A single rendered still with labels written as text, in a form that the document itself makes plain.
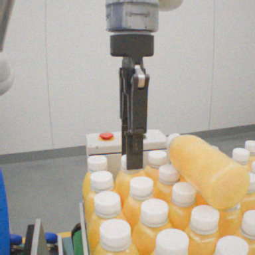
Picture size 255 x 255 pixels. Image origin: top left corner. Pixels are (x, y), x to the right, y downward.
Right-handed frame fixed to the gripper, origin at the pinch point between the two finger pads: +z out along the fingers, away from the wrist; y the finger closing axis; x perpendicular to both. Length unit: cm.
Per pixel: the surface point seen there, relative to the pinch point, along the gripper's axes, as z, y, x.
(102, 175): 3.4, 3.7, -6.0
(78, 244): 24.3, -2.4, -12.1
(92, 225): 7.4, 12.1, -8.8
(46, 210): 114, -148, -43
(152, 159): 3.9, -2.3, 4.8
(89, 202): 7.7, 5.4, -8.6
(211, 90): 37, -287, 186
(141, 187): 3.4, 9.0, -0.5
